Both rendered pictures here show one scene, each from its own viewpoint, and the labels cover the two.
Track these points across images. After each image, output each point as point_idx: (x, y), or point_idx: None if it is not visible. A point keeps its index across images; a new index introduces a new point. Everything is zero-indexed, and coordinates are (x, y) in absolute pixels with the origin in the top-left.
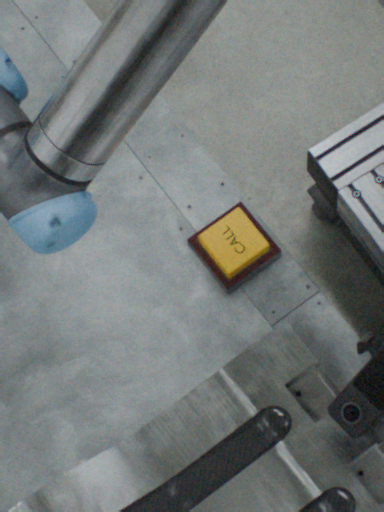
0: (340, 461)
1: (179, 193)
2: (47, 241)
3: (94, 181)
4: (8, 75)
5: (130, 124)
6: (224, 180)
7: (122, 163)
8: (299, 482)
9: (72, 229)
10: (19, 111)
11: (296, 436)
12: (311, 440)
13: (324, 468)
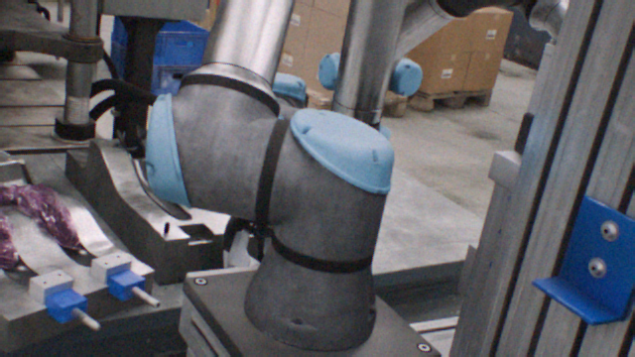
0: (206, 221)
1: (378, 256)
2: (321, 60)
3: (385, 237)
4: (401, 66)
5: None
6: (387, 270)
7: (396, 245)
8: (198, 211)
9: (327, 70)
10: None
11: (224, 214)
12: (221, 217)
13: (204, 217)
